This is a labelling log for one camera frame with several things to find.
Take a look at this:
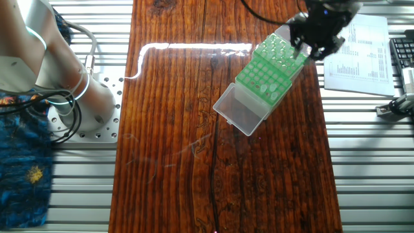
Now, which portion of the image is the white grey box device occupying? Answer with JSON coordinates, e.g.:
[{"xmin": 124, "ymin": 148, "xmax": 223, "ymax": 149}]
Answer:
[{"xmin": 400, "ymin": 66, "xmax": 414, "ymax": 94}]

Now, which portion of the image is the clear box green tip rack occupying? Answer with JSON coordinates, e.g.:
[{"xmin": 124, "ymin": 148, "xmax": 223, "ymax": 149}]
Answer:
[
  {"xmin": 254, "ymin": 23, "xmax": 313, "ymax": 80},
  {"xmin": 212, "ymin": 54, "xmax": 294, "ymax": 137}
]

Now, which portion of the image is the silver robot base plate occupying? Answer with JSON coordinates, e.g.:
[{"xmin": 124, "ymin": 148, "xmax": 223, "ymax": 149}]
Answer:
[{"xmin": 48, "ymin": 72, "xmax": 122, "ymax": 143}]

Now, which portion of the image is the small grey mounted device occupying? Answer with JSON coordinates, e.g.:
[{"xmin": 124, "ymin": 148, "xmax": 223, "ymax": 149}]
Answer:
[{"xmin": 375, "ymin": 93, "xmax": 414, "ymax": 123}]

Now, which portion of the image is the brown wooden board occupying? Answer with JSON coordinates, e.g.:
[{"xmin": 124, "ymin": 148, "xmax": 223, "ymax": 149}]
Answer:
[{"xmin": 108, "ymin": 0, "xmax": 343, "ymax": 233}]

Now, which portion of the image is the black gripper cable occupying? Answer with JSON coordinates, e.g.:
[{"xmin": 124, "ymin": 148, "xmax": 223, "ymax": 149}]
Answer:
[{"xmin": 240, "ymin": 0, "xmax": 294, "ymax": 26}]

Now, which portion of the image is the black computer keyboard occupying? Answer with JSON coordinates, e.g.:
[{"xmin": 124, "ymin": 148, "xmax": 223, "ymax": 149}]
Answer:
[{"xmin": 389, "ymin": 29, "xmax": 414, "ymax": 71}]

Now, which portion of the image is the grey base cable with connector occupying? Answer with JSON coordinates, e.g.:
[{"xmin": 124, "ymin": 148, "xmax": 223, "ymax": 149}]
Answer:
[{"xmin": 63, "ymin": 21, "xmax": 98, "ymax": 77}]

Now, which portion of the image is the white printed paper sheet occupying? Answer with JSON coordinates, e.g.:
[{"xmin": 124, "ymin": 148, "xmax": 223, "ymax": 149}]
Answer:
[{"xmin": 323, "ymin": 14, "xmax": 396, "ymax": 97}]

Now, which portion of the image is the black base cable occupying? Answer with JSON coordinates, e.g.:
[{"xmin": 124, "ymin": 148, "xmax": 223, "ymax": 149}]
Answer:
[{"xmin": 0, "ymin": 89, "xmax": 83, "ymax": 144}]

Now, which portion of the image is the blue painted cloth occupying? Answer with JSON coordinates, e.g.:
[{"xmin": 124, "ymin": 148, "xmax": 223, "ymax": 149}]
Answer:
[{"xmin": 0, "ymin": 6, "xmax": 72, "ymax": 230}]

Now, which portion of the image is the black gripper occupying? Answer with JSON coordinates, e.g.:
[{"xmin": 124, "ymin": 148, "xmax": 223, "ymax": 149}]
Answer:
[{"xmin": 287, "ymin": 0, "xmax": 356, "ymax": 61}]

